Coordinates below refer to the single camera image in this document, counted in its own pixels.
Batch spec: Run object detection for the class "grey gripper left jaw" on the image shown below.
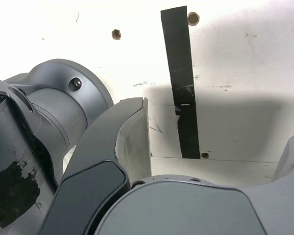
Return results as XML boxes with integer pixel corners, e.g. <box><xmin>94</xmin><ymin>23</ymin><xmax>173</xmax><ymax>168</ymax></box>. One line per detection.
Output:
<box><xmin>39</xmin><ymin>96</ymin><xmax>153</xmax><ymax>235</ymax></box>

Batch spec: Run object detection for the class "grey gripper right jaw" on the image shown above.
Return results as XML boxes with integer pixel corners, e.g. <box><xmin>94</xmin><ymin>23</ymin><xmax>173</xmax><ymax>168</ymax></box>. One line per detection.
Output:
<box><xmin>95</xmin><ymin>128</ymin><xmax>294</xmax><ymax>235</ymax></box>

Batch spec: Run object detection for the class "black tape strip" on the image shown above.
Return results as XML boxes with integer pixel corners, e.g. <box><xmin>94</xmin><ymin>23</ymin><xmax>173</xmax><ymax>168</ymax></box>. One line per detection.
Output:
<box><xmin>160</xmin><ymin>5</ymin><xmax>202</xmax><ymax>160</ymax></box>

